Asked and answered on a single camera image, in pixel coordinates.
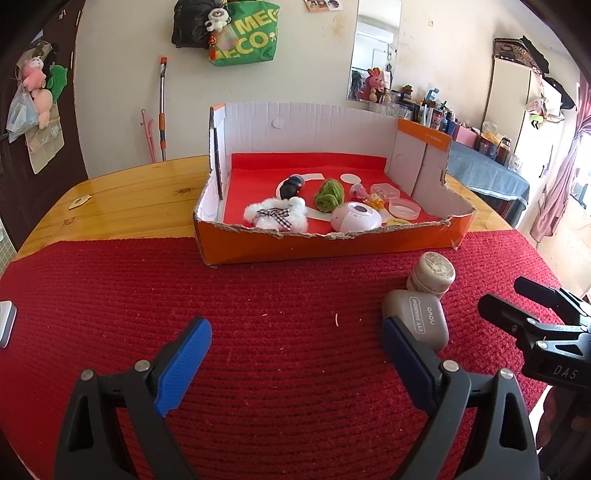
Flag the pink plush bunny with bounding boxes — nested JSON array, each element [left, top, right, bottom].
[[362, 68, 389, 100]]

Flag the dark wooden door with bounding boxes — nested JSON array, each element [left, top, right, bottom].
[[0, 0, 89, 252]]

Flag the black hanging bag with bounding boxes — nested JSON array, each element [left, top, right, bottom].
[[542, 76, 578, 112]]

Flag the pink hangers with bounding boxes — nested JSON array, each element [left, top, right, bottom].
[[140, 108, 158, 163]]

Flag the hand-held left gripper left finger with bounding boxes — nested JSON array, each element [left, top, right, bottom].
[[54, 317, 213, 480]]

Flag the small black toy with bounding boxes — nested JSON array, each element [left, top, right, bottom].
[[276, 174, 306, 200]]

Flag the green frog toy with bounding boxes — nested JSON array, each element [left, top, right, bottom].
[[314, 178, 346, 213]]

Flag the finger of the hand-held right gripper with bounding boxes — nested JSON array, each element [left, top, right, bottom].
[[478, 294, 542, 341], [513, 276, 591, 324]]

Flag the pink curtain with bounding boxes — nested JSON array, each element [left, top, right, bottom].
[[530, 113, 591, 243]]

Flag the white wardrobe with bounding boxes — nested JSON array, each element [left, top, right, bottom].
[[482, 55, 578, 222]]

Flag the mop handle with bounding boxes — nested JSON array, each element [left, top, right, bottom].
[[157, 56, 169, 162]]

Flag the cardboard box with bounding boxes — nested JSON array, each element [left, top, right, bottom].
[[193, 102, 477, 266]]

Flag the pink round device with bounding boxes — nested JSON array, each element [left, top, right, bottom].
[[330, 202, 383, 233]]

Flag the white plush keychain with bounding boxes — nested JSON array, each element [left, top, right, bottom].
[[205, 8, 232, 33]]

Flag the black backpack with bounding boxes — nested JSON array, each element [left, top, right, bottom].
[[171, 0, 227, 49]]

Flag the white device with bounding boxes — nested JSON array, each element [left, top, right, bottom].
[[0, 300, 18, 349]]

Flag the clear round lid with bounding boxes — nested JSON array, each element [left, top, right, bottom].
[[388, 198, 422, 220]]

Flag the grey eyeshadow case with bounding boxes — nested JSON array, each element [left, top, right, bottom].
[[381, 290, 450, 354]]

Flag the white fluffy scrunchie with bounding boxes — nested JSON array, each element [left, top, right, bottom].
[[243, 196, 309, 230]]

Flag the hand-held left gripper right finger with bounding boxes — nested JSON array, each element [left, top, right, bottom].
[[381, 316, 541, 480]]

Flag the pink hanging plush toys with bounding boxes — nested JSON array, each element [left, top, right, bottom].
[[21, 55, 54, 130]]

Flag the clear plastic bag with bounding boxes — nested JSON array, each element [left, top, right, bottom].
[[6, 88, 35, 141]]

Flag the green hanging plush toy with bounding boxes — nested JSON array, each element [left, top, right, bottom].
[[46, 65, 69, 104]]

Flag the black cloth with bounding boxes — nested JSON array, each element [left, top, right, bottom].
[[517, 36, 552, 75]]

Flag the person's right hand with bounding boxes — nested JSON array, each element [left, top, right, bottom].
[[539, 385, 591, 459]]

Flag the beige round jar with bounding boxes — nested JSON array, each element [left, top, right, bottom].
[[406, 251, 456, 301]]

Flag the red woven mat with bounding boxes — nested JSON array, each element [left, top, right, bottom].
[[0, 228, 575, 480]]

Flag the patterned suitcase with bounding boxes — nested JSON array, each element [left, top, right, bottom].
[[493, 37, 532, 63]]

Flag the wall mirror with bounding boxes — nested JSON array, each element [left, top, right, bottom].
[[346, 0, 402, 103]]

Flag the side table with clutter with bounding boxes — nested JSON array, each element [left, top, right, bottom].
[[369, 83, 525, 169]]

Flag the green tote bag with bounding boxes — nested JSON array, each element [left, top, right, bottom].
[[210, 0, 281, 66]]

